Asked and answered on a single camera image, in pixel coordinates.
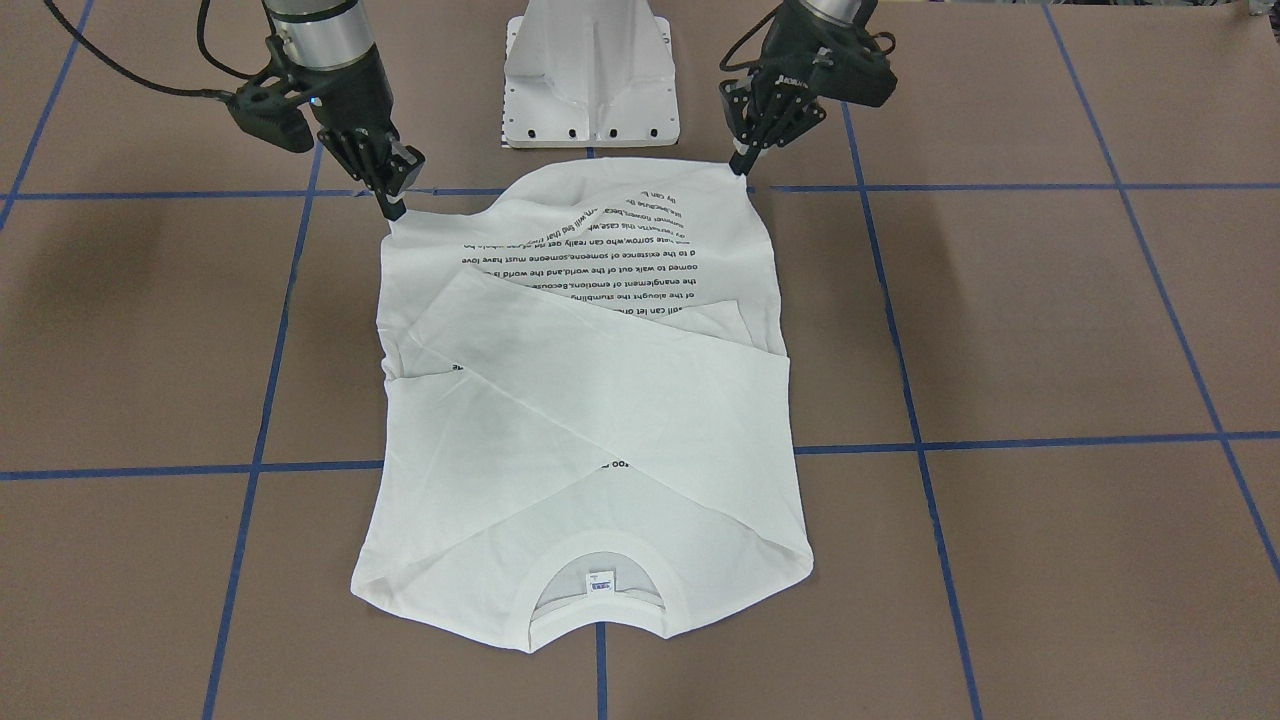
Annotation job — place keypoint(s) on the white long-sleeve printed shirt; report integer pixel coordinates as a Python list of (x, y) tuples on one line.
[(587, 409)]

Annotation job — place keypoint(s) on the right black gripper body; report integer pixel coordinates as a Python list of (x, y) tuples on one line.
[(352, 100)]

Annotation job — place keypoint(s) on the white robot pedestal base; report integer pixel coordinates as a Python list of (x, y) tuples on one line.
[(589, 74)]

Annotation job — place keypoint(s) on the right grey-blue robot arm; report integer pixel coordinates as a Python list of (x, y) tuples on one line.
[(321, 34)]

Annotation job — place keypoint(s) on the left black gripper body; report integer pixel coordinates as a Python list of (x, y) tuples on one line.
[(812, 62)]

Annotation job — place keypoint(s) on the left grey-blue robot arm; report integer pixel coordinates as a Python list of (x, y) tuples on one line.
[(796, 55)]

